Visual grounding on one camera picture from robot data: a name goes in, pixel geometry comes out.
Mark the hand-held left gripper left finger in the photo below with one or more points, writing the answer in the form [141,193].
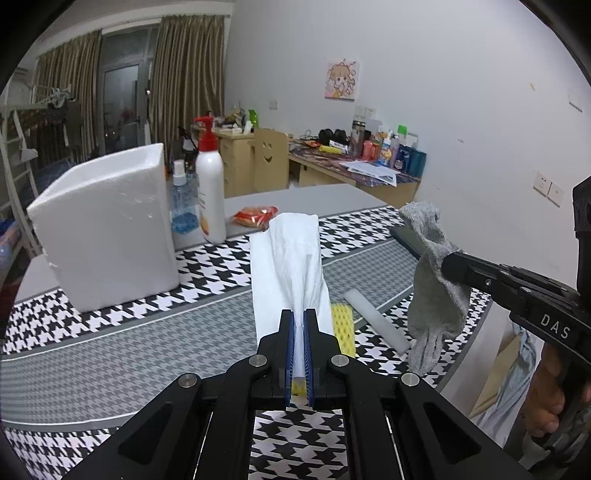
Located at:
[290,350]

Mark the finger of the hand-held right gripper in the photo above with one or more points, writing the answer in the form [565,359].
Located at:
[508,277]
[461,274]

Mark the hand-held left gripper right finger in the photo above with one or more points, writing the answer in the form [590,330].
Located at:
[308,355]

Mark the grey sock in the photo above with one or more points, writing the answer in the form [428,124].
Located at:
[434,304]

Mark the yellow foam net sleeve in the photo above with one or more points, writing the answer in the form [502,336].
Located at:
[342,327]

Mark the white foam strip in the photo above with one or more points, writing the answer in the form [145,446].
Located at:
[374,318]

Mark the white paper tissue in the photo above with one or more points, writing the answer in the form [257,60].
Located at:
[286,272]

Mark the white foam box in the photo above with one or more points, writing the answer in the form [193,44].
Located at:
[106,230]

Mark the person's right hand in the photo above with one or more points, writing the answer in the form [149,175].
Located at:
[545,392]

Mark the person's light blue clothing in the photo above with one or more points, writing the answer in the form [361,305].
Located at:
[517,387]

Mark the light wooden panel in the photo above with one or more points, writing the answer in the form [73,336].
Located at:
[494,378]

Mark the white printed papers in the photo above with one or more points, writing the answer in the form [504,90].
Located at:
[369,170]

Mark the red snack packet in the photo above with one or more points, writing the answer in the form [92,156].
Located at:
[254,216]

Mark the cluster of toiletry bottles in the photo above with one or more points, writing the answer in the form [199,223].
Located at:
[392,147]

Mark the houndstooth tablecloth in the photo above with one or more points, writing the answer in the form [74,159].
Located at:
[138,350]

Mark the wooden desk with patterned cover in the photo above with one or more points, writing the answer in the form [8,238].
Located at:
[323,170]

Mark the white pump bottle red head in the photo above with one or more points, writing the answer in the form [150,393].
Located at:
[210,194]

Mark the clear blue spray bottle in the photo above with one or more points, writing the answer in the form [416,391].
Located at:
[182,207]

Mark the yellow packet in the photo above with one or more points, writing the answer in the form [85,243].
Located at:
[328,150]

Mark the black headphones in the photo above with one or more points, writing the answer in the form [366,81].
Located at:
[333,137]

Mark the wooden chair with smiley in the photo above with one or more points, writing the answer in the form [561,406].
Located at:
[270,161]

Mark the green bag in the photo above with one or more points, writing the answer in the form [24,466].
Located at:
[254,119]

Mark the glass balcony door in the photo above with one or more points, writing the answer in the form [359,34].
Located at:
[120,106]

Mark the brown curtain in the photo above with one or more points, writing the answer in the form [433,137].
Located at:
[69,92]
[189,69]

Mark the dark hanging clothes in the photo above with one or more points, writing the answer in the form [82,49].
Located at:
[62,115]

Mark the white metal bunk bed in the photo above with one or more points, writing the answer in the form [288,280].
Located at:
[14,152]

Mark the double white wall socket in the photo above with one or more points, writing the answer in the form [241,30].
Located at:
[549,188]

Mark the white wall plate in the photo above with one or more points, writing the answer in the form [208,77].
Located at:
[576,101]

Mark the white wall switch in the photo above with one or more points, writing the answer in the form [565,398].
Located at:
[365,112]

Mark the pink cartoon wall picture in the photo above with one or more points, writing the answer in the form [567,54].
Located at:
[341,79]

